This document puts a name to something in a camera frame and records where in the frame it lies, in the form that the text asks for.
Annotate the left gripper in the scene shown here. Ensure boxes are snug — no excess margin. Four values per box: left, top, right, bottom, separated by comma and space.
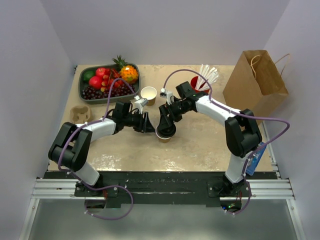
123, 110, 156, 133

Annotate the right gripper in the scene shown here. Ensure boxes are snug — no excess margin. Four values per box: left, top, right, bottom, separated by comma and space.
158, 99, 190, 131

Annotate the black cup lid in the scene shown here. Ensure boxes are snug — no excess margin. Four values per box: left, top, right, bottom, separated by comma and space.
155, 124, 176, 139

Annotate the brown paper cup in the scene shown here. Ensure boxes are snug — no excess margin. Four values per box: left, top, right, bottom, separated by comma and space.
140, 86, 158, 106
156, 132, 173, 143

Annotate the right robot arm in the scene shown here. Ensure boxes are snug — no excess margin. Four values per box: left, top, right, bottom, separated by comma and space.
155, 81, 262, 197

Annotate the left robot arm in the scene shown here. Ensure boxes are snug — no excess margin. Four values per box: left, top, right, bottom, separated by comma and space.
48, 101, 155, 196

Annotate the red plastic cup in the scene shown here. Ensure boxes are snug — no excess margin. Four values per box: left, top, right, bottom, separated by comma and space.
190, 76, 210, 93

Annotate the orange toy pineapple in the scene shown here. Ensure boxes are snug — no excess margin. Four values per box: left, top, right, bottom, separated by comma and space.
112, 55, 139, 84

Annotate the red cherries cluster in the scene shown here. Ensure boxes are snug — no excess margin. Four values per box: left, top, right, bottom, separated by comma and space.
100, 68, 121, 93

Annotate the dark grape bunch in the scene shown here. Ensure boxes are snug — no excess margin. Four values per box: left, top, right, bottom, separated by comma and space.
80, 84, 133, 100

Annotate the red apple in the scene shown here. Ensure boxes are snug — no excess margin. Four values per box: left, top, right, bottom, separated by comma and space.
95, 67, 111, 78
88, 76, 103, 90

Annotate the cardboard cup carrier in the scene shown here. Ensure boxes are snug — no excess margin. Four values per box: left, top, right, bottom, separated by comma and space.
69, 105, 92, 124

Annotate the green lime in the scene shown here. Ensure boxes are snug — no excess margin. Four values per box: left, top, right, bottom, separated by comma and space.
83, 70, 96, 82

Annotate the brown paper bag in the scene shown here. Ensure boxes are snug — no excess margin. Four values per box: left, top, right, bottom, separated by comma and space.
222, 50, 289, 117

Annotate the blue razor package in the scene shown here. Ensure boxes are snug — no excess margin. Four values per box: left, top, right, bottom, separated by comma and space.
246, 142, 267, 176

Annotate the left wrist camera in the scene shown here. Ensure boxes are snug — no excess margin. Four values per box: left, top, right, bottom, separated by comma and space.
133, 95, 149, 112

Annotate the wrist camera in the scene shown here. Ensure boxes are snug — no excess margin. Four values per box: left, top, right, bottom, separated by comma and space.
159, 88, 173, 105
133, 95, 149, 112

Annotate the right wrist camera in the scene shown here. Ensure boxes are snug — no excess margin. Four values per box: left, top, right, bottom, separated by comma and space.
159, 88, 173, 105

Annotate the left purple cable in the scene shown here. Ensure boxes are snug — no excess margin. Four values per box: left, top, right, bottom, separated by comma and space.
57, 77, 140, 221

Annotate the purple cable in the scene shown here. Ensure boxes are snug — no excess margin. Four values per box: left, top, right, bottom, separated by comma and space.
162, 69, 291, 216
57, 77, 140, 221

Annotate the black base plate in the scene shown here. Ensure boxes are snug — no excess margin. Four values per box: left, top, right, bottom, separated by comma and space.
43, 170, 279, 209

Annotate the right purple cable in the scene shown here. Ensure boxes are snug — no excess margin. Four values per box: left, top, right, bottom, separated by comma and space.
162, 69, 291, 216

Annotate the aluminium frame rail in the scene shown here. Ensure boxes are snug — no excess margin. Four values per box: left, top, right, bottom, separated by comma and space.
20, 119, 306, 240

